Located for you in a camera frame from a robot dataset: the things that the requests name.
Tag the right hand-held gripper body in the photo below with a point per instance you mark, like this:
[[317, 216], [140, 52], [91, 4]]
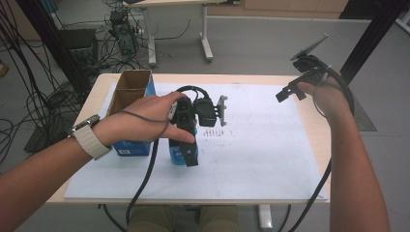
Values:
[[314, 66]]

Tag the wristwatch with white band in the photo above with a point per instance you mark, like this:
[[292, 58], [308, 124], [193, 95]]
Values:
[[90, 141]]

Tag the person's left hand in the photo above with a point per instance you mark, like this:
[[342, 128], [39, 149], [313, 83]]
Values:
[[138, 119]]

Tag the white paper mat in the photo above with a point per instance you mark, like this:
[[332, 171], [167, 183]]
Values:
[[251, 161]]

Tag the black computer tower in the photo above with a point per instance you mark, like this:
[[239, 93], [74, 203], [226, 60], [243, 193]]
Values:
[[124, 32]]

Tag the grey floor plate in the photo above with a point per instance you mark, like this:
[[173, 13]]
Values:
[[366, 121]]

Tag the person's left leg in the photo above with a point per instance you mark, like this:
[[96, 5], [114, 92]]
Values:
[[150, 219]]

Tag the blue spray bottle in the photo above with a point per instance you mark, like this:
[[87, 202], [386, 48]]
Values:
[[175, 156]]

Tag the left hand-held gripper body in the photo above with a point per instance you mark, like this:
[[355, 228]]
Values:
[[204, 112]]

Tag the white table leg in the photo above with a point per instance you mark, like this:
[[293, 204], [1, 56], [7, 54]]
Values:
[[265, 216]]

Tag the black floor base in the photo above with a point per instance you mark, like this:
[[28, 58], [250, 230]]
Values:
[[42, 138]]

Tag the person's leg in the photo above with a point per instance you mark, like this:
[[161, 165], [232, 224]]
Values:
[[150, 219], [219, 219]]

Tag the white background desk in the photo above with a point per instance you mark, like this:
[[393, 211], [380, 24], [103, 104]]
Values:
[[204, 35]]

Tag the wooden cabinet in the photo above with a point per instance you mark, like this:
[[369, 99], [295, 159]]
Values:
[[290, 8]]

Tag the person's right hand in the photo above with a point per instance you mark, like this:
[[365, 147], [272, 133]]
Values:
[[333, 98]]

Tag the blue cardboard box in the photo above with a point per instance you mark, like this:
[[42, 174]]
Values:
[[132, 80]]

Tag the person's right leg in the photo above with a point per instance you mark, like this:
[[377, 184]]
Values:
[[219, 219]]

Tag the black case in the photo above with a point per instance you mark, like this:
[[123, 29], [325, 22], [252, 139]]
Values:
[[79, 43]]

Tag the black frame post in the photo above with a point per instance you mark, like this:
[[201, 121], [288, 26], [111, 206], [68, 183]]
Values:
[[370, 35], [54, 45]]

